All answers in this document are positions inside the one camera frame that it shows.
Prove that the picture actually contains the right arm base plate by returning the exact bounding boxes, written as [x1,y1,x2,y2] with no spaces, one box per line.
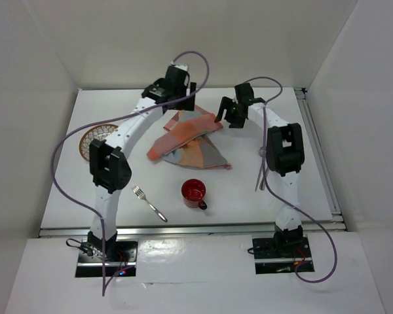
[247,237,314,275]

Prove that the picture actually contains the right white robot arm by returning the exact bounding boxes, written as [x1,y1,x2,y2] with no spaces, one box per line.
[215,82,305,257]

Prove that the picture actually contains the silver knife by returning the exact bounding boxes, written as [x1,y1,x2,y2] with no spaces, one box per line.
[255,166,265,192]

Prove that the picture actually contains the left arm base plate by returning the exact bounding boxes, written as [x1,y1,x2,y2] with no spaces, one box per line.
[75,241,138,278]

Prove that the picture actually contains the red mug black handle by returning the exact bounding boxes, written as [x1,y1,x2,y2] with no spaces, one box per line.
[181,179,208,211]

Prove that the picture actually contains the patterned ceramic plate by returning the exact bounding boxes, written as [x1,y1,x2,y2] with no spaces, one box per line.
[79,124,118,162]

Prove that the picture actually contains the silver fork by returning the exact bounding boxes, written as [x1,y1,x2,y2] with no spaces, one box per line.
[132,185,168,223]

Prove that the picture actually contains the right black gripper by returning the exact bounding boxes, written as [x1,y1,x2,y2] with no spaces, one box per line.
[214,96,246,129]

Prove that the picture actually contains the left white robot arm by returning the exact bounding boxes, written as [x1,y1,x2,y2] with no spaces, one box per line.
[87,63,196,261]

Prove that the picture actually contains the aluminium frame rail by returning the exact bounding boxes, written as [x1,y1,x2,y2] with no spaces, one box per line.
[39,88,346,237]

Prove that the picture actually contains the checkered orange grey cloth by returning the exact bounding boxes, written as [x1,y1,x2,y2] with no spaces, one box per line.
[147,106,231,169]

